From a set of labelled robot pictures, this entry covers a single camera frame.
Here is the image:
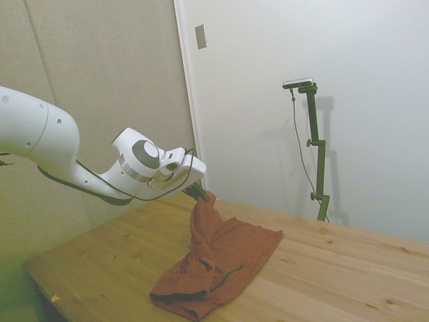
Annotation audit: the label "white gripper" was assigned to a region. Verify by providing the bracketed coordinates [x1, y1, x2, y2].
[149, 154, 212, 203]

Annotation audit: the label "rust red shorts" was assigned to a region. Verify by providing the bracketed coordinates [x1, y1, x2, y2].
[149, 190, 284, 322]

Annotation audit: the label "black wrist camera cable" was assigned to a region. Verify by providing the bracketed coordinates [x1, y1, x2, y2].
[76, 147, 196, 203]

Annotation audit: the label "white door frame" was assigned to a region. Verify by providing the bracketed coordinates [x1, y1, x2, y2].
[173, 0, 209, 197]

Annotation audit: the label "dark green camera stand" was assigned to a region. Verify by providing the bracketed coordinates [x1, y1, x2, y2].
[298, 83, 331, 222]

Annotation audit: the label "silver stereo camera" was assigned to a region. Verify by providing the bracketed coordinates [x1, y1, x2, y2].
[282, 76, 316, 91]

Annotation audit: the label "grey wall switch plate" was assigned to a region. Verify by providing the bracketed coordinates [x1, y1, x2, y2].
[194, 23, 210, 50]

